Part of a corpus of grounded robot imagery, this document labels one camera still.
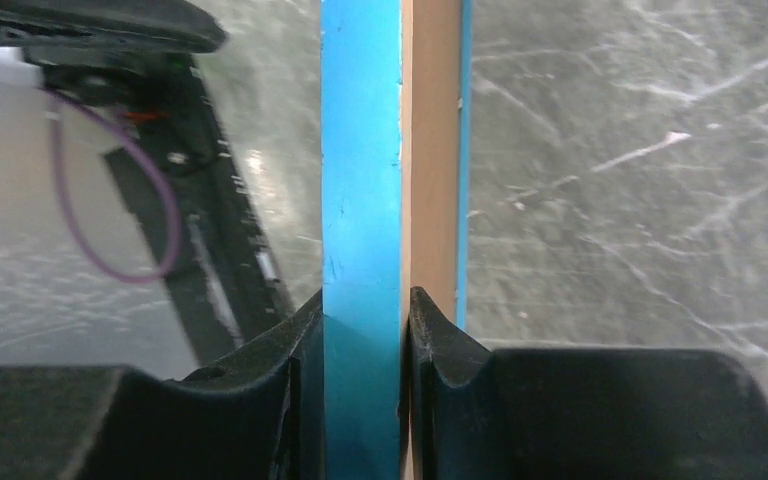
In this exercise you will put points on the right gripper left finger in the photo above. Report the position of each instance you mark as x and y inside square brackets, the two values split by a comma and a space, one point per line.
[256, 413]

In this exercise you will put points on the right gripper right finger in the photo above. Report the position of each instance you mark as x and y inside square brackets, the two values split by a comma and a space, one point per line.
[577, 413]

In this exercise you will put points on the wooden picture frame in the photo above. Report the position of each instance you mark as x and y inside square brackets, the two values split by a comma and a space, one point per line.
[361, 197]

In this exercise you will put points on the brown frame backing board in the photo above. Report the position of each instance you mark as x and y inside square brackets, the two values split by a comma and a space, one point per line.
[430, 150]

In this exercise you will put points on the black mounting base bar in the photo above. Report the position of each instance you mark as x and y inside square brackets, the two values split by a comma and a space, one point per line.
[175, 172]

